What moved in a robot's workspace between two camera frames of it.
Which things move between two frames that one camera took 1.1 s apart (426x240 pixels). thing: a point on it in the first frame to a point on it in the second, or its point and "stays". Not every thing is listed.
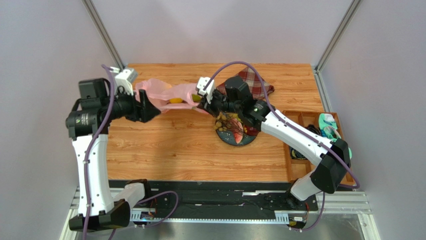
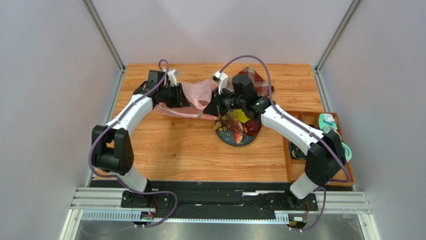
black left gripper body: [133, 111] to [171, 96]
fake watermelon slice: [238, 138] stays
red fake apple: [251, 131] stays
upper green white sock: [328, 124] stays
